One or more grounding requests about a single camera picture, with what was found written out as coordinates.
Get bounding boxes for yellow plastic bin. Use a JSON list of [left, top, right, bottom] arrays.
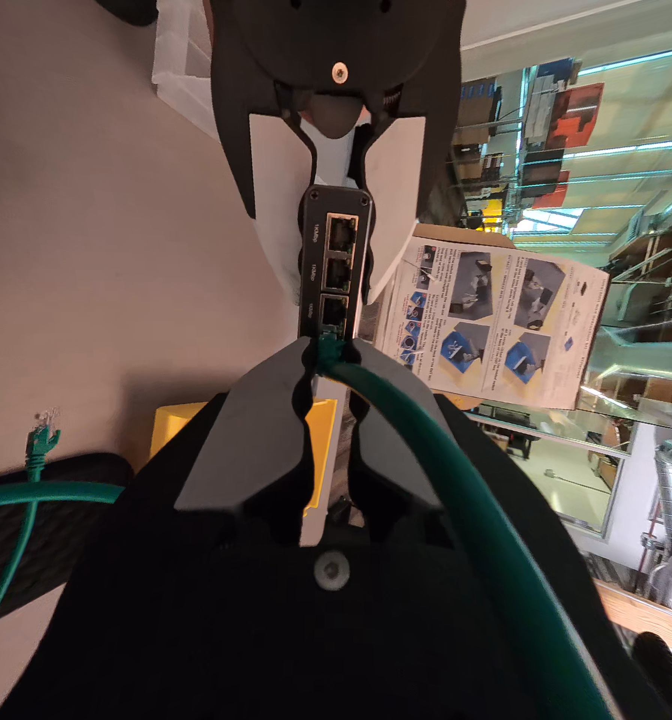
[[150, 399, 338, 507]]

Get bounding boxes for black floor lamp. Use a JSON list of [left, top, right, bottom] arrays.
[[634, 633, 672, 720]]

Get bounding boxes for black textured pad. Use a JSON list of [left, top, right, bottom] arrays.
[[0, 453, 134, 620]]

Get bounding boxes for green ethernet cable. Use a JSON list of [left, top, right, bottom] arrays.
[[0, 329, 615, 720]]

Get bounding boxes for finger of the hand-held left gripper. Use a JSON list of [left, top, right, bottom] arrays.
[[248, 96, 320, 307], [347, 115, 431, 306]]

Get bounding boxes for printed instruction poster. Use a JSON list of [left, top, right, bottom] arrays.
[[372, 224, 611, 410]]

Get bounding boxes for black network switch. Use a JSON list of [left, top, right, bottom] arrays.
[[296, 186, 375, 341]]

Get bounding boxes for clear plastic bin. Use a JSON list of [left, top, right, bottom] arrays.
[[151, 0, 224, 141]]

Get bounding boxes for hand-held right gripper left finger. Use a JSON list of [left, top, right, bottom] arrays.
[[174, 337, 314, 513]]

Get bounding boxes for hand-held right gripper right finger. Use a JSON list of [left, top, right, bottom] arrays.
[[344, 340, 449, 510]]

